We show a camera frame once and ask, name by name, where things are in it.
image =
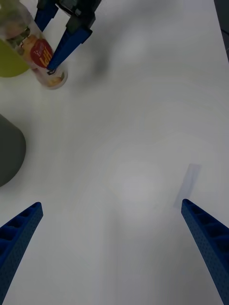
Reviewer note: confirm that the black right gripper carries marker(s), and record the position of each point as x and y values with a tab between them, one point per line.
81	6

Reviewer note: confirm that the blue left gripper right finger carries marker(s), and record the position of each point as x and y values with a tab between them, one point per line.
210	240

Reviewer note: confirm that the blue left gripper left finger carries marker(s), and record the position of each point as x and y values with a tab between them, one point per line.
16	240

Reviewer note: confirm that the clear bottle with red label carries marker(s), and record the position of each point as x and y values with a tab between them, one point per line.
35	51

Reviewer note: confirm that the yellow-green plastic bin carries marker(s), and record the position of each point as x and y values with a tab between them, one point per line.
10	62

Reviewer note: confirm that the grey plastic bin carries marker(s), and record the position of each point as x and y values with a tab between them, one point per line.
10	150

